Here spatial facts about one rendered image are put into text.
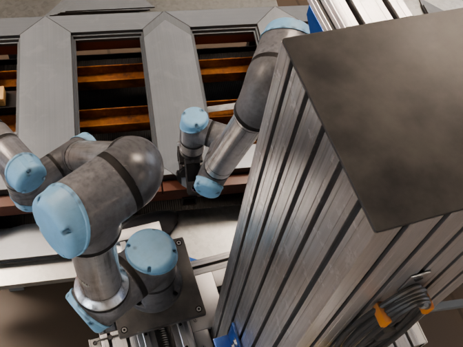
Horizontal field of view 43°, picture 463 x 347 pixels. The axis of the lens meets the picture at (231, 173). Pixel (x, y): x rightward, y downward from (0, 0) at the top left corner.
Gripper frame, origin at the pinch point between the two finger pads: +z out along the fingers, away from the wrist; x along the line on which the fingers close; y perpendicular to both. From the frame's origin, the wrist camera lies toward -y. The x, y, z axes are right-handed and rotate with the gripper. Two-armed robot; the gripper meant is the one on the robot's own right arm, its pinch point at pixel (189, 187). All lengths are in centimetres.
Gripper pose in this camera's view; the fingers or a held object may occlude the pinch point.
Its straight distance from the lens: 189.8
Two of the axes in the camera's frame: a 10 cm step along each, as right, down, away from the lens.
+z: -1.0, 5.2, 8.5
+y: -1.7, -8.5, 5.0
